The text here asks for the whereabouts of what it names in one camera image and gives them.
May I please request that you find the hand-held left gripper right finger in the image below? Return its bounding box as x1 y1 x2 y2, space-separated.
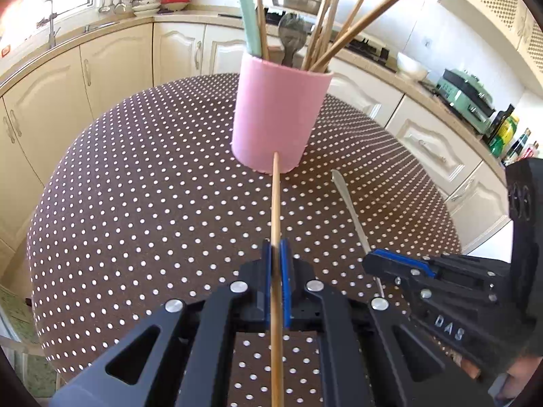
280 237 495 407

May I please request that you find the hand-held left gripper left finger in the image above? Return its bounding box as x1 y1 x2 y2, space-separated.
51 239 274 407

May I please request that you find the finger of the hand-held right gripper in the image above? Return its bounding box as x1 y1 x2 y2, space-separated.
372 248 438 279
362 253 432 296

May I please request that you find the single wooden chopstick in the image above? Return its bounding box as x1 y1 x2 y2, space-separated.
270 152 284 407

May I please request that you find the pink cup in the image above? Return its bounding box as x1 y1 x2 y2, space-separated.
231 52 334 174

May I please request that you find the dark metal spork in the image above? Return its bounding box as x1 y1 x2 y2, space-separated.
278 12 307 67

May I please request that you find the teal sheathed knife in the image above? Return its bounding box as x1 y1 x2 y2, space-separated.
235 0 264 58

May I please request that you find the bunch of wooden chopsticks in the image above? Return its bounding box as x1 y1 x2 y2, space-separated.
253 0 428 73

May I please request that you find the person's right hand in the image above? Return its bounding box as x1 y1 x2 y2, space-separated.
459 349 543 401

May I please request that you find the brown polka dot tablecloth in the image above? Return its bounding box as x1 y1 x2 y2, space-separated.
26 72 462 407

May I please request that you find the dark soy sauce bottle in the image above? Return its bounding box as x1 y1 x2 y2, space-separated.
503 129 531 166

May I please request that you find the yellow green bottle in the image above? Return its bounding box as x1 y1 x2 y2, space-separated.
489 114 520 157

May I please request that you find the green electric cooker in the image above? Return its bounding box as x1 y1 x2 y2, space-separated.
436 69 497 134

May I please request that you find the dark oil bottle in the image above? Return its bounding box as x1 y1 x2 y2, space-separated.
484 104 515 145

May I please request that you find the white ceramic bowl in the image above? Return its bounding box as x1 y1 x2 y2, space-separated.
396 52 429 79

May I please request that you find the black gas stove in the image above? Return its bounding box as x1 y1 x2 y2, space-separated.
218 6 390 69

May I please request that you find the green patterned cloth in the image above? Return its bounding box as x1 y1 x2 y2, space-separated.
0 286 58 395

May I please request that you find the beige stone countertop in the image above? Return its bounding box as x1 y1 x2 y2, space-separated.
0 4 507 174

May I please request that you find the stack of white bowls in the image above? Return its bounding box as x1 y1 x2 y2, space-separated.
131 2 162 17

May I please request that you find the stainless steel sink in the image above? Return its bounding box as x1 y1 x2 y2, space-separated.
82 20 121 34

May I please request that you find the metal sink faucet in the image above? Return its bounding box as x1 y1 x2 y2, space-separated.
36 0 58 49

